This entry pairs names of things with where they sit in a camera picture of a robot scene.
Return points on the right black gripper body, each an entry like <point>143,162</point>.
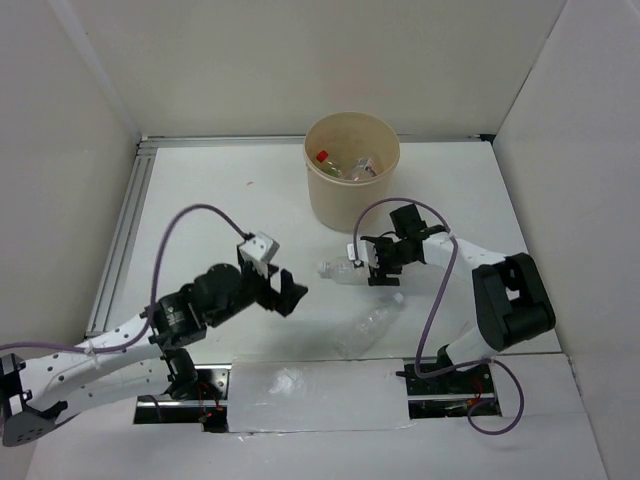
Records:
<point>392,255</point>

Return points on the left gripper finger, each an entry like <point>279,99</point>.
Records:
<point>270,300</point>
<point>290,293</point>

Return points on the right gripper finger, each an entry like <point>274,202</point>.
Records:
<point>384,276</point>
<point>368,249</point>

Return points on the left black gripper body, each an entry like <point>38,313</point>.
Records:
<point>250,288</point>

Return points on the clear bottle white cap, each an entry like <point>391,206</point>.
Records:
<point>344,271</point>
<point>361,333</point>

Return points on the blue label clear bottle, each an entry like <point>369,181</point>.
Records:
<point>363,169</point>

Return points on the red cap red label bottle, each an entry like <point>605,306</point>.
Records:
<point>328,164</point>

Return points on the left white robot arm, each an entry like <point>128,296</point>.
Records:
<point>145,356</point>

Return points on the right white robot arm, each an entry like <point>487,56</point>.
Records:
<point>511,303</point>

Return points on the beige round plastic bin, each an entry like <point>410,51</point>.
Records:
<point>348,136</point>

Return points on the white taped cover sheet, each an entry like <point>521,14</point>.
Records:
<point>324,396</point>

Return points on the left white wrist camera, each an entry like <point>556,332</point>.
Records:
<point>258,250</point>

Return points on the left metal base mount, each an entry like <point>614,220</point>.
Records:
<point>205,405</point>

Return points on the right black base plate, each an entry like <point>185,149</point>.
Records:
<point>450,395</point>

